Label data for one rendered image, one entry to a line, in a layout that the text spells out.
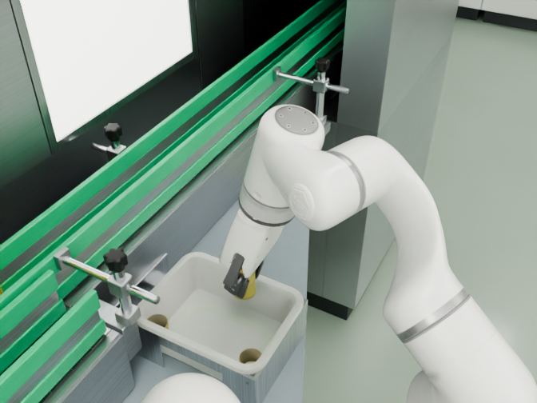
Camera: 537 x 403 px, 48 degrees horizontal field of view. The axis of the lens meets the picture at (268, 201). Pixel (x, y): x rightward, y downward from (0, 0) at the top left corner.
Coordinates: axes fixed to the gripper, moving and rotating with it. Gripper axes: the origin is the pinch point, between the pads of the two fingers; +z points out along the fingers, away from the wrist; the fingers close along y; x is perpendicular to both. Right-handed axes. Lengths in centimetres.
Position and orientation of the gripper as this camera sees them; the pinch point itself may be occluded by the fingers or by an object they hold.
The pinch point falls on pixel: (244, 274)
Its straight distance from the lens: 86.3
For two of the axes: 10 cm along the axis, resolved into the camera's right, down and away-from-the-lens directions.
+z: -2.3, 6.8, 7.0
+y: -4.5, 5.6, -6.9
